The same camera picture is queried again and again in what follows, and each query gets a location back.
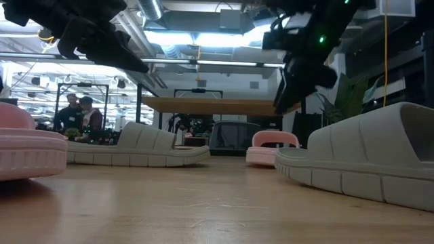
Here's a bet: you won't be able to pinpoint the LED light bar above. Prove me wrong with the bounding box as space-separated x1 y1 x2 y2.
0 52 285 68

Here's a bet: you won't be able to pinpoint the black upright post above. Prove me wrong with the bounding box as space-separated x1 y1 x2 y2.
421 30 434 109

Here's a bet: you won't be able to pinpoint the grey office chair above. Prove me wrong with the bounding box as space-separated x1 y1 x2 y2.
208 120 262 157

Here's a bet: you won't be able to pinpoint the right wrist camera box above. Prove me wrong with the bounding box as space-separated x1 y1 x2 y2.
262 13 296 52

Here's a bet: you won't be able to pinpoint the small green potted plant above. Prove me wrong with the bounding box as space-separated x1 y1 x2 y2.
64 127 81 142

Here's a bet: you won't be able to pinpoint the green plant in white pot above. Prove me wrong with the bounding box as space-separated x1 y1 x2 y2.
315 73 386 125

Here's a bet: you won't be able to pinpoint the grey foam slide sandal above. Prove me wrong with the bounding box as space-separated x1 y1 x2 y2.
274 101 434 213
66 121 211 168

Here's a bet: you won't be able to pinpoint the black frame with camera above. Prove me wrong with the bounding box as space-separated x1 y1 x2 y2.
174 88 224 99

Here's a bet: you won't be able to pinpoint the black cabinet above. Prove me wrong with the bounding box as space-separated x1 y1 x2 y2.
292 111 323 149

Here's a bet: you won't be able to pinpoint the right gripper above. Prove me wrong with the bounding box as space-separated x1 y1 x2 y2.
273 45 338 115

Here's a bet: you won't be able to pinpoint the yellow ceiling cord reel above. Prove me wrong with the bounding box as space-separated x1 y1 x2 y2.
37 28 58 45

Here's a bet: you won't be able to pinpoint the black aluminium rig frame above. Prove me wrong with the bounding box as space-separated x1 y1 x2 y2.
210 148 248 157

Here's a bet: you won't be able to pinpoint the wooden shelf with black frame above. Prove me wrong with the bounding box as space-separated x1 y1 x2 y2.
135 83 306 150

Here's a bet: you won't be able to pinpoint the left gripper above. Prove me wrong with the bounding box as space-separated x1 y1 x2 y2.
37 0 150 74

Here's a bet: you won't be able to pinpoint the background black robot arms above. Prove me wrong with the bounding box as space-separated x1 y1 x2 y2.
167 113 210 136

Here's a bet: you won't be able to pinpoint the person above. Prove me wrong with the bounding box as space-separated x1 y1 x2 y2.
76 96 104 142
54 93 84 133

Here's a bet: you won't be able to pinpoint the pink foam slide sandal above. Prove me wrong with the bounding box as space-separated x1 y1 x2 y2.
245 130 301 167
0 101 68 182

